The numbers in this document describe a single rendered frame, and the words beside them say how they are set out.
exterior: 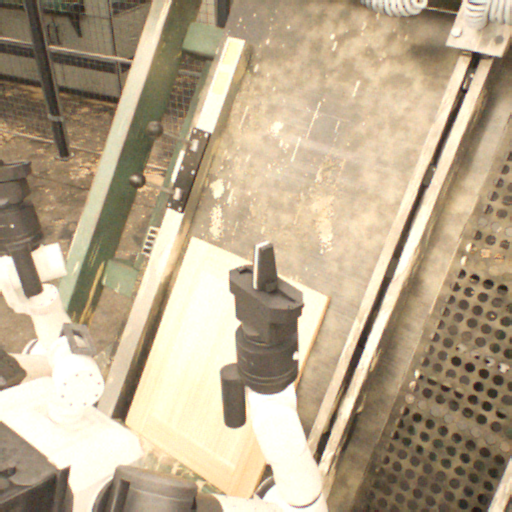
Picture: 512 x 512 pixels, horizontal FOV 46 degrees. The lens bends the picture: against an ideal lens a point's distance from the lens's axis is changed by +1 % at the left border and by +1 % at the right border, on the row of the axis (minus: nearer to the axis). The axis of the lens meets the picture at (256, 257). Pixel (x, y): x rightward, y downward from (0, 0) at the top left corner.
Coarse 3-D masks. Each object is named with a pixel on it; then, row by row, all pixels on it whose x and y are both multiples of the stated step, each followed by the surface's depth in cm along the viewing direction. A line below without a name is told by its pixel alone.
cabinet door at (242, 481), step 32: (192, 256) 142; (224, 256) 138; (192, 288) 141; (224, 288) 138; (192, 320) 141; (224, 320) 137; (320, 320) 126; (160, 352) 144; (192, 352) 140; (224, 352) 136; (160, 384) 144; (192, 384) 140; (128, 416) 147; (160, 416) 143; (192, 416) 139; (192, 448) 138; (224, 448) 134; (256, 448) 130; (224, 480) 133; (256, 480) 129
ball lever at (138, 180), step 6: (132, 174) 135; (138, 174) 135; (132, 180) 135; (138, 180) 135; (144, 180) 135; (138, 186) 135; (150, 186) 138; (156, 186) 138; (168, 192) 140; (174, 192) 141; (180, 192) 141; (174, 198) 141; (180, 198) 141
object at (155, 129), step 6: (150, 126) 133; (156, 126) 133; (162, 126) 134; (150, 132) 134; (156, 132) 134; (162, 132) 135; (174, 138) 137; (180, 138) 138; (192, 144) 140; (198, 144) 140; (192, 150) 140; (198, 150) 140
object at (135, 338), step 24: (240, 48) 138; (216, 72) 141; (240, 72) 140; (216, 96) 140; (216, 120) 140; (216, 144) 143; (192, 192) 142; (168, 216) 144; (192, 216) 145; (168, 240) 143; (168, 264) 144; (144, 288) 146; (144, 312) 145; (144, 336) 147; (120, 360) 147; (120, 384) 147; (120, 408) 149
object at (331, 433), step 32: (480, 0) 95; (480, 32) 106; (480, 64) 109; (448, 96) 111; (480, 96) 110; (448, 128) 114; (448, 160) 110; (416, 192) 113; (448, 192) 116; (416, 224) 112; (384, 256) 114; (416, 256) 114; (384, 288) 118; (384, 320) 113; (352, 352) 116; (384, 352) 120; (352, 384) 115; (320, 416) 118; (352, 416) 117; (320, 448) 118
